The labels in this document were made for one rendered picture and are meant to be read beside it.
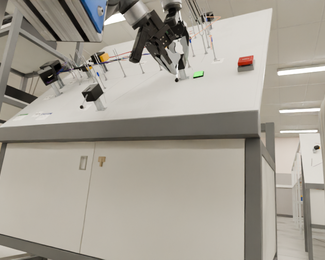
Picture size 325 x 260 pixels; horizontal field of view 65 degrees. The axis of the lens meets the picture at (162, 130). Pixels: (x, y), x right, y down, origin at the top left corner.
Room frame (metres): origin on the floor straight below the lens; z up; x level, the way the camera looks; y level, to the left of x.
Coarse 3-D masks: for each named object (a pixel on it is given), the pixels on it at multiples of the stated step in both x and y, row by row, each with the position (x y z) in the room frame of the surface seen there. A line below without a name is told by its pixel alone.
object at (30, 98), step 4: (8, 88) 1.31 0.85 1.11; (12, 88) 1.33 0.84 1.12; (16, 88) 1.35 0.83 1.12; (8, 92) 1.32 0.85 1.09; (12, 92) 1.34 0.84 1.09; (16, 92) 1.35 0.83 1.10; (20, 92) 1.38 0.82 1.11; (24, 92) 1.40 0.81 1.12; (12, 96) 1.34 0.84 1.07; (16, 96) 1.36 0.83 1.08; (20, 96) 1.38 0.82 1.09; (24, 96) 1.40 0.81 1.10; (28, 96) 1.42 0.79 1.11; (32, 96) 1.44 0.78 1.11; (36, 96) 1.46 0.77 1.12; (20, 100) 1.38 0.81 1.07; (24, 100) 1.40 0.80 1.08; (28, 100) 1.43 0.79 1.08; (32, 100) 1.45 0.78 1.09
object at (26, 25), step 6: (6, 18) 1.33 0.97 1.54; (24, 18) 1.34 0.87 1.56; (24, 24) 1.34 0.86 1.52; (30, 24) 1.37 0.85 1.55; (30, 30) 1.38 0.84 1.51; (36, 30) 1.41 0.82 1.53; (36, 36) 1.41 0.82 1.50; (48, 42) 1.50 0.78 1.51; (54, 42) 1.53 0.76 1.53; (54, 48) 1.54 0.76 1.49
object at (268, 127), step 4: (264, 124) 1.20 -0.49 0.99; (268, 124) 1.19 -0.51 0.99; (272, 124) 1.18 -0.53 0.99; (264, 128) 1.20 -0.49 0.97; (268, 128) 1.19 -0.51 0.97; (272, 128) 1.18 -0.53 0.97; (264, 132) 1.23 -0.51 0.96; (268, 132) 1.19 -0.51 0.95; (272, 132) 1.18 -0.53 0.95; (268, 136) 1.19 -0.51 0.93; (272, 136) 1.18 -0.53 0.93; (268, 140) 1.19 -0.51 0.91; (272, 140) 1.18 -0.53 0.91; (268, 144) 1.19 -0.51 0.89; (272, 144) 1.18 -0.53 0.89; (268, 148) 1.19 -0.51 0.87; (272, 148) 1.18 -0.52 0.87; (268, 152) 1.19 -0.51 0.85; (272, 152) 1.18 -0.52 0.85; (272, 156) 1.18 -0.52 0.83
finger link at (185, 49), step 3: (183, 39) 0.88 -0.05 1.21; (180, 42) 0.88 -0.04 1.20; (183, 42) 0.88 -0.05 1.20; (186, 42) 0.88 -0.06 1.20; (183, 45) 0.89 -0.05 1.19; (186, 45) 0.88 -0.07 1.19; (183, 48) 0.89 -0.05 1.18; (186, 48) 0.89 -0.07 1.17; (183, 51) 0.89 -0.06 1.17; (186, 51) 0.89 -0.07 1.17; (186, 54) 0.90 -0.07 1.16; (186, 57) 0.91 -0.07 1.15; (186, 60) 0.91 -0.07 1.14
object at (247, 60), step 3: (240, 57) 0.84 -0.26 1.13; (243, 57) 0.83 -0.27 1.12; (246, 57) 0.82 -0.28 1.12; (249, 57) 0.81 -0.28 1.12; (252, 57) 0.81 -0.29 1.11; (240, 60) 0.82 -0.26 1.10; (243, 60) 0.81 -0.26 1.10; (246, 60) 0.81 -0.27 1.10; (249, 60) 0.80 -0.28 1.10; (252, 60) 0.80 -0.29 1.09; (240, 63) 0.81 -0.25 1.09; (243, 63) 0.81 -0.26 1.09; (246, 63) 0.81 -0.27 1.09; (249, 63) 0.80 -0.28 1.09; (252, 63) 0.80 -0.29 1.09
